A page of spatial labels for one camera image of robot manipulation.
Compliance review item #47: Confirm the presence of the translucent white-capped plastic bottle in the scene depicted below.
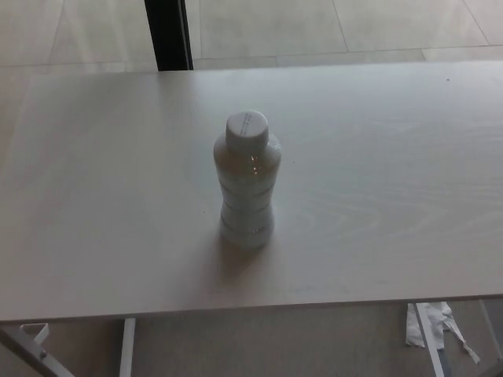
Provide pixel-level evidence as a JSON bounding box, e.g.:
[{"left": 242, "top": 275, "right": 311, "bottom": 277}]
[{"left": 213, "top": 111, "right": 283, "bottom": 249}]

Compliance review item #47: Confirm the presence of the white straight table leg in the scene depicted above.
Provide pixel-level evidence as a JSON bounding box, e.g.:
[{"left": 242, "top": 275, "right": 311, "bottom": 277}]
[{"left": 119, "top": 317, "right": 137, "bottom": 377}]

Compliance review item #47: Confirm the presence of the white crumpled paper scrap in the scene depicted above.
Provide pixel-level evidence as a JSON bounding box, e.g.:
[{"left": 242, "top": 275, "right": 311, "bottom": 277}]
[{"left": 404, "top": 301, "right": 482, "bottom": 364}]

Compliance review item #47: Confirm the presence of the white slanted table leg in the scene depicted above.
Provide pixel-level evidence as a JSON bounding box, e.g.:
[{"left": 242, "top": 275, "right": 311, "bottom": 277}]
[{"left": 415, "top": 302, "right": 450, "bottom": 377}]

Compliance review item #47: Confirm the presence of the grey diagonal table brace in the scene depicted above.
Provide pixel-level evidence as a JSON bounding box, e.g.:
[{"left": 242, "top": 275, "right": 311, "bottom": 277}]
[{"left": 0, "top": 328, "right": 75, "bottom": 377}]

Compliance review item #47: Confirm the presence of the black window frame post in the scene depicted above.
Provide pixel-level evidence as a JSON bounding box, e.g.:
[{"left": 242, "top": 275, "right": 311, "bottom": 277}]
[{"left": 144, "top": 0, "right": 194, "bottom": 71}]

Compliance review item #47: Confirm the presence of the white metal table bracket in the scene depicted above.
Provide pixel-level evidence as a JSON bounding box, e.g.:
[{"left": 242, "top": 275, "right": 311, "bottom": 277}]
[{"left": 21, "top": 322, "right": 50, "bottom": 354}]

